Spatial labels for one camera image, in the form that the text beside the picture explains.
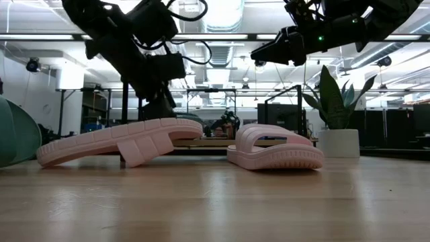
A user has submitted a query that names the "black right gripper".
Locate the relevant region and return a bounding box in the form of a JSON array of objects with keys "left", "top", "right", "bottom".
[{"left": 250, "top": 15, "right": 368, "bottom": 67}]

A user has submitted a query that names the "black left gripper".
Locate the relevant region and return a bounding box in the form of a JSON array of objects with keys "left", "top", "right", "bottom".
[{"left": 107, "top": 43, "right": 178, "bottom": 120}]

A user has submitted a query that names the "green rubber slide sandal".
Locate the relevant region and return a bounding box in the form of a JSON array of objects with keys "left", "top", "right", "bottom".
[
  {"left": 0, "top": 95, "right": 43, "bottom": 169},
  {"left": 174, "top": 112, "right": 205, "bottom": 126}
]

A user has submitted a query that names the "pink rubber slide sandal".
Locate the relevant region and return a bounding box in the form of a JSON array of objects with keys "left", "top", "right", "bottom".
[
  {"left": 226, "top": 123, "right": 325, "bottom": 171},
  {"left": 36, "top": 117, "right": 204, "bottom": 169}
]

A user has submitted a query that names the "black flat monitor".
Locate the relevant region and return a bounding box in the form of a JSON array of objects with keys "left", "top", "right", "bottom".
[{"left": 257, "top": 103, "right": 307, "bottom": 137}]

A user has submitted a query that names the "snake plant in white pot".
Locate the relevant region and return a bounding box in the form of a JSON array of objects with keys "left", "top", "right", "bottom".
[{"left": 301, "top": 64, "right": 378, "bottom": 159}]

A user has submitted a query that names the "black cabinet row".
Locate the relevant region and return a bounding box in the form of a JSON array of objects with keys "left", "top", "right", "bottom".
[{"left": 349, "top": 107, "right": 430, "bottom": 149}]

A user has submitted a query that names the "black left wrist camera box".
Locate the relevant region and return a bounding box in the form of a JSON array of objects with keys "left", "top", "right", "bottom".
[{"left": 147, "top": 52, "right": 187, "bottom": 81}]

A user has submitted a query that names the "wooden shelf with black frame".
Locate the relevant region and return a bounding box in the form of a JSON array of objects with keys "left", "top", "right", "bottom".
[{"left": 120, "top": 81, "right": 319, "bottom": 169}]

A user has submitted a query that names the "silver ventilation duct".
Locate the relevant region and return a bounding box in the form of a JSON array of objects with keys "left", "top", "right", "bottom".
[{"left": 200, "top": 0, "right": 246, "bottom": 88}]

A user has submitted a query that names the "black aluminium table frame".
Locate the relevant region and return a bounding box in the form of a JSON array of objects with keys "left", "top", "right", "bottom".
[{"left": 359, "top": 147, "right": 430, "bottom": 159}]

